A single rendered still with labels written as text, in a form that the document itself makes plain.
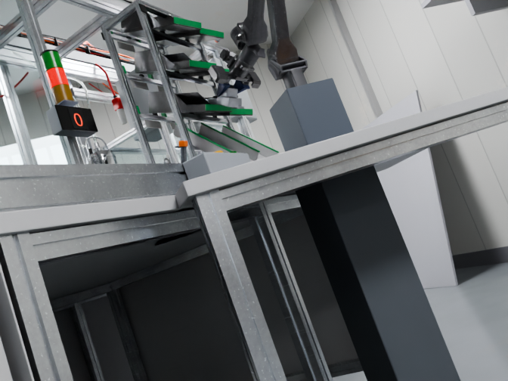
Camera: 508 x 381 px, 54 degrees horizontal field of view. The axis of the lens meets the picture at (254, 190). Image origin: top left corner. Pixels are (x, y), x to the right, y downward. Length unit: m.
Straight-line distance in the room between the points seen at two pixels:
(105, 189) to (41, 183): 0.14
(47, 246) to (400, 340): 0.83
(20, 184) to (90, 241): 0.15
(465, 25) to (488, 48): 0.26
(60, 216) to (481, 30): 3.47
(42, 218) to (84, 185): 0.20
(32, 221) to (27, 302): 0.11
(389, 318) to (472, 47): 2.98
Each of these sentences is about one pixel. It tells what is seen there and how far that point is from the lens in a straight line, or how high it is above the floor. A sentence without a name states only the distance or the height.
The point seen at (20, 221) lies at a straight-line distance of 0.74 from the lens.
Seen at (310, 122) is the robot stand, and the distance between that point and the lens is 1.26.
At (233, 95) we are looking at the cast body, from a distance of 1.65.
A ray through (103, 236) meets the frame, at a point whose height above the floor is 0.81.
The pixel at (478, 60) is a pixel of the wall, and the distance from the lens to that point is 3.97.
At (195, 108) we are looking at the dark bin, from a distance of 1.66.
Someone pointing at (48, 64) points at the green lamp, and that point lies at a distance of 1.50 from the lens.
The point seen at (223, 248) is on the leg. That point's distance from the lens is 0.89.
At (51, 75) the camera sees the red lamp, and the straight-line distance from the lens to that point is 1.48.
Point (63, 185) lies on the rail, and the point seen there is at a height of 0.92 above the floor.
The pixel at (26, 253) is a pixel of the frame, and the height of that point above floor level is 0.80.
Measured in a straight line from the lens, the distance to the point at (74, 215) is 0.80.
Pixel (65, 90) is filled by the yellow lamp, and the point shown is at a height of 1.29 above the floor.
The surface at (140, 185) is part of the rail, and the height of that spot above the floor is 0.91.
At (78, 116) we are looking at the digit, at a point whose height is 1.21.
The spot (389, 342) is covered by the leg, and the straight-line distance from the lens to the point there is 1.25.
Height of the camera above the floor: 0.69
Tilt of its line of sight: 7 degrees up
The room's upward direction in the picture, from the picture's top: 20 degrees counter-clockwise
